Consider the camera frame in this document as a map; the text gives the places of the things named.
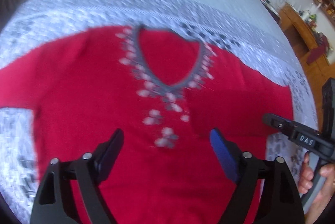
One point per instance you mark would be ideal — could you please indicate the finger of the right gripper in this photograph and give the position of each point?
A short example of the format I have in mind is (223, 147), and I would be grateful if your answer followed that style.
(279, 123)

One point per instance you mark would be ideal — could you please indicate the grey quilted bedspread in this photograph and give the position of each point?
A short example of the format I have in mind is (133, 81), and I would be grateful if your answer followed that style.
(242, 27)

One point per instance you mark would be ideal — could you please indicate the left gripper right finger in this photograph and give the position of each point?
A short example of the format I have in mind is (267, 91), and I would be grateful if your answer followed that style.
(280, 201)

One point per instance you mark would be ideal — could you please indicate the red knitted sweater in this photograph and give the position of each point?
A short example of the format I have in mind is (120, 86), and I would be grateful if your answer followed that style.
(166, 94)

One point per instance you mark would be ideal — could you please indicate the white bottles on desk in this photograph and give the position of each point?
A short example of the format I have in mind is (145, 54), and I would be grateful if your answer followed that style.
(309, 14)

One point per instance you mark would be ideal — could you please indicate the person right hand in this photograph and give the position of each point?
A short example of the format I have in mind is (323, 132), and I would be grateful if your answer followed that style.
(324, 195)

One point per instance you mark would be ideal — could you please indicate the dark red hanging cloth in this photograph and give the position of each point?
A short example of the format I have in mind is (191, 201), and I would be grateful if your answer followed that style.
(316, 53)

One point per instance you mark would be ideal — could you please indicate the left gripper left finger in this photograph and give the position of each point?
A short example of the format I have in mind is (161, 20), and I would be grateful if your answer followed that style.
(89, 170)

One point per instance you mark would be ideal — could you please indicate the wooden desk cabinet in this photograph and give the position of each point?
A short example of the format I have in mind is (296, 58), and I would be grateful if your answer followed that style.
(302, 41)

